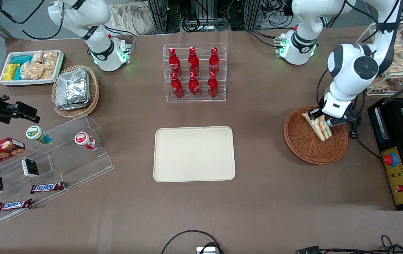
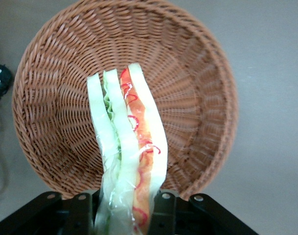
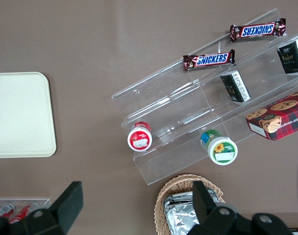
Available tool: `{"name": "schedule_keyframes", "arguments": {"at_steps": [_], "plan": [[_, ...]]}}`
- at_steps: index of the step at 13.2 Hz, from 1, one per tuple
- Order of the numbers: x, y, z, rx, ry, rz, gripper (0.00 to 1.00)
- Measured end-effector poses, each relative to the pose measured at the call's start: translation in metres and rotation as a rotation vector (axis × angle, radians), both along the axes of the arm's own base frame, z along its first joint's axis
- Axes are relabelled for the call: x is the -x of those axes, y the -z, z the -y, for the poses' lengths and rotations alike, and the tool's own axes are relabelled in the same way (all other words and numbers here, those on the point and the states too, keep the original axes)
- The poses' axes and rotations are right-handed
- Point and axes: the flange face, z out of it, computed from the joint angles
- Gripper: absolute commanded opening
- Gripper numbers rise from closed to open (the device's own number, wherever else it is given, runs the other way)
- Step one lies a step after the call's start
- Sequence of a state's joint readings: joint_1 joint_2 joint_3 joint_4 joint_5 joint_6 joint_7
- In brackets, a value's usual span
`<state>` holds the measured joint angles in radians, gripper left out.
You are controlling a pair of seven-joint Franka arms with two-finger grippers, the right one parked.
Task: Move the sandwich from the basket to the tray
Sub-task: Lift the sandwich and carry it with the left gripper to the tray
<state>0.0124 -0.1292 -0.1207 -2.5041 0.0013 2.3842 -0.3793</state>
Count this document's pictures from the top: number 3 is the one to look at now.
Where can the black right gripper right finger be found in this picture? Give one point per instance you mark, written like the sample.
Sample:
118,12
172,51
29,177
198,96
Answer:
203,205

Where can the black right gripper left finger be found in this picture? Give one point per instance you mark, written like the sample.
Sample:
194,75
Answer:
63,208

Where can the light wicker basket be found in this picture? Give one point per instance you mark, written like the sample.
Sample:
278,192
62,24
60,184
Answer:
161,203

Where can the cream plastic tray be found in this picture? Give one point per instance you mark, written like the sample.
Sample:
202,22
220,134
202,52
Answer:
19,115

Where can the clear acrylic bottle rack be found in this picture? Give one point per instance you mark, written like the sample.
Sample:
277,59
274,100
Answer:
44,202

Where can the silver foil pack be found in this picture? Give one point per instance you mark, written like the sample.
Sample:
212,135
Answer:
180,218

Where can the red cola bottle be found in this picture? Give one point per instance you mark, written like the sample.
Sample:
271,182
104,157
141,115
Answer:
2,211
22,211

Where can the green lidded jar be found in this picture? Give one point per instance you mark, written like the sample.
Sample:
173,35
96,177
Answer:
222,150

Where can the red lidded jar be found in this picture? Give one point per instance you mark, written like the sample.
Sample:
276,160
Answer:
139,139

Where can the clear acrylic stepped shelf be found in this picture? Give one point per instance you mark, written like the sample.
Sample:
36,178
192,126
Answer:
163,98

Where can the red tartan cookie box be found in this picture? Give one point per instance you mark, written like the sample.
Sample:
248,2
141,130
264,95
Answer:
281,117

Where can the small black carton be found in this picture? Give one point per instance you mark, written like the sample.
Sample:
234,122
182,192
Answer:
291,57
235,86

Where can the Snickers chocolate bar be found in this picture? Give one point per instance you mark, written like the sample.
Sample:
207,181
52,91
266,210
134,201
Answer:
257,30
210,59

